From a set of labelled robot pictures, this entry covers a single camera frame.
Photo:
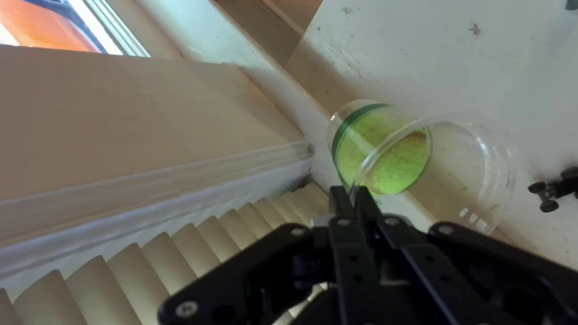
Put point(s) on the white window blinds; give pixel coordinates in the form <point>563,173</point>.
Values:
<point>119,276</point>

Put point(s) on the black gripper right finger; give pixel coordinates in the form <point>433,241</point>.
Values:
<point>469,281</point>

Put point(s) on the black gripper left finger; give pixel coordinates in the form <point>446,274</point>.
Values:
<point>252,276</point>

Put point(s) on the clear plastic cup green band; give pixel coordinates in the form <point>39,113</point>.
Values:
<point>384,144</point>

